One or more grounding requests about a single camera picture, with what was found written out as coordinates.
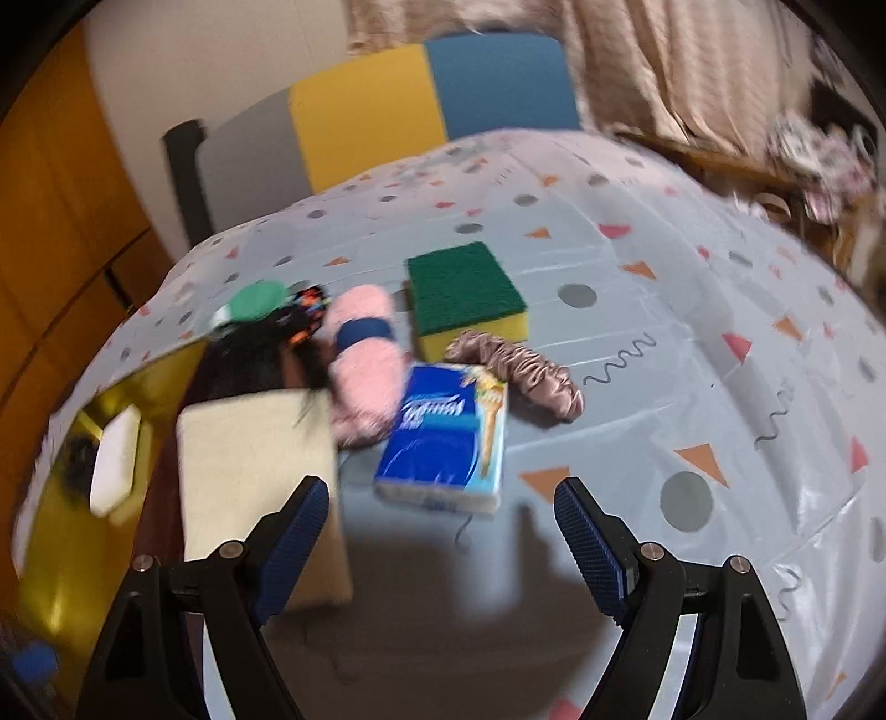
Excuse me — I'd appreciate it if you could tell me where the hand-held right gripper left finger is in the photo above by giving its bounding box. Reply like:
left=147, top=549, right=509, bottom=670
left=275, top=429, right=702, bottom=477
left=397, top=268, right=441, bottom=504
left=75, top=475, right=332, bottom=720

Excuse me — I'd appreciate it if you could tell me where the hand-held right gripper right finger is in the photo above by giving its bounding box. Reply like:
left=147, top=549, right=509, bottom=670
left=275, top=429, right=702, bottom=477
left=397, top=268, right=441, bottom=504
left=554, top=476, right=810, bottom=720

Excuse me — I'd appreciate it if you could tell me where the cream knitted cloth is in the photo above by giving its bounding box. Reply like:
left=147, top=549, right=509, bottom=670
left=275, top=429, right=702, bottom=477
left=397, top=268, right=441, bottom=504
left=176, top=389, right=354, bottom=610

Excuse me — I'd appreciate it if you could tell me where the blue tissue packet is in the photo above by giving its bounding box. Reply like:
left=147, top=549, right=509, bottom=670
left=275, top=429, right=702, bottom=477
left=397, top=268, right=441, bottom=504
left=374, top=364, right=509, bottom=517

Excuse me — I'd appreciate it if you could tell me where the brown satin scrunchie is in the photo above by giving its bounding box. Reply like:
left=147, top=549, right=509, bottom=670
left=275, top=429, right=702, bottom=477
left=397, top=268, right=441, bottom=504
left=443, top=330, right=584, bottom=423

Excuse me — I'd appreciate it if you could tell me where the pink yarn ball blue band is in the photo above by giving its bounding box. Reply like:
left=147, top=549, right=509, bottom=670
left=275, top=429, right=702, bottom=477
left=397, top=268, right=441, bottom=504
left=324, top=287, right=413, bottom=448

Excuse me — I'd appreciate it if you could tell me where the black beaded hair piece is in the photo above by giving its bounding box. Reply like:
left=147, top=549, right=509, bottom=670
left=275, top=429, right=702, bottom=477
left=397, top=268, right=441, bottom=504
left=194, top=282, right=333, bottom=430

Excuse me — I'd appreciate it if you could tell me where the gold metal tray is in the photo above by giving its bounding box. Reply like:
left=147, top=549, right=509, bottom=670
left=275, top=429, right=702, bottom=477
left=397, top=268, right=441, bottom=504
left=14, top=332, right=209, bottom=645

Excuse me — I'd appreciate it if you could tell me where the green and yellow sponge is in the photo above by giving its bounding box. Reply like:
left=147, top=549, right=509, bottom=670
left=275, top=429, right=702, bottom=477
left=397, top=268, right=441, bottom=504
left=405, top=242, right=530, bottom=356

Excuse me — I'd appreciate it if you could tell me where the white foam sponge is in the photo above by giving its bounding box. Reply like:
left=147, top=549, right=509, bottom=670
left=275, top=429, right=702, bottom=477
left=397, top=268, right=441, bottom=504
left=89, top=408, right=143, bottom=517

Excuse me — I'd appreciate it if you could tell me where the patterned white tablecloth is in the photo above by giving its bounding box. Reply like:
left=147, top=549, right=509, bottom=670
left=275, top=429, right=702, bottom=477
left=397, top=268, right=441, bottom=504
left=14, top=128, right=880, bottom=720

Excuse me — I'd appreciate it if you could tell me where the small blue object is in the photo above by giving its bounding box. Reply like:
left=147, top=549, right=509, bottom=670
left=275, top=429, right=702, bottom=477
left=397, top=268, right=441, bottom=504
left=10, top=644, right=60, bottom=683

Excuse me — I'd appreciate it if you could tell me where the brown wooden furniture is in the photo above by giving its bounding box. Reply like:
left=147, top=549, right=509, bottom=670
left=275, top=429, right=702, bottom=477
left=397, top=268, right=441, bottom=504
left=623, top=131, right=886, bottom=278

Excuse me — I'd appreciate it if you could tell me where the orange wooden wardrobe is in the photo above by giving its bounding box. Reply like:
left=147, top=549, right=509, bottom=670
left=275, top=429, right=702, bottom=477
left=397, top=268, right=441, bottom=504
left=0, top=28, right=174, bottom=500

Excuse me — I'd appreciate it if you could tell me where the grey yellow blue chair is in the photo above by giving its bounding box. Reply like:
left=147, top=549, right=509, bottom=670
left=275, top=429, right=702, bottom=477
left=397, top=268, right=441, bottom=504
left=162, top=31, right=583, bottom=243

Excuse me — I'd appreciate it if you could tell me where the floral cloth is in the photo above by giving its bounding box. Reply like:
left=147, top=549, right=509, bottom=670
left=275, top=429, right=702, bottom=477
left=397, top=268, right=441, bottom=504
left=765, top=114, right=877, bottom=223

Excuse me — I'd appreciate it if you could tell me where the beige patterned curtain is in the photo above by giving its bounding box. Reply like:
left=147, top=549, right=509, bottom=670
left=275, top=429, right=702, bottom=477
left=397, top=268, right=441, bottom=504
left=346, top=0, right=832, bottom=150

